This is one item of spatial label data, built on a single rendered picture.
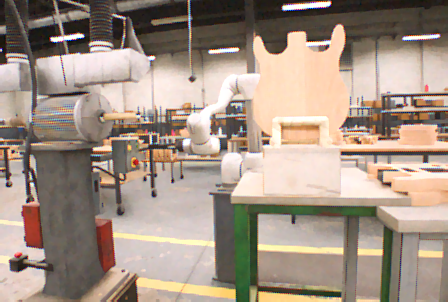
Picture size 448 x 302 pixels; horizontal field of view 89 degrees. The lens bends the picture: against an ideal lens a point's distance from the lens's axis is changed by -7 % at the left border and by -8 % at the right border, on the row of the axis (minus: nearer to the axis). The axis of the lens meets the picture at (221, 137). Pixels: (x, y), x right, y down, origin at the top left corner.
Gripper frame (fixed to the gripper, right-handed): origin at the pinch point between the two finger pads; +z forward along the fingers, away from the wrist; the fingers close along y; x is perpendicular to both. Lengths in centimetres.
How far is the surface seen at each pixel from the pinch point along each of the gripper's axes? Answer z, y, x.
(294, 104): -81, -47, 19
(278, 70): -75, -47, 32
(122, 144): 14.2, -13.0, 2.6
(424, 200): -123, -52, -15
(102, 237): 27, -21, -52
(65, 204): 30, -42, -25
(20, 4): 56, -40, 80
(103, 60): -1, -47, 42
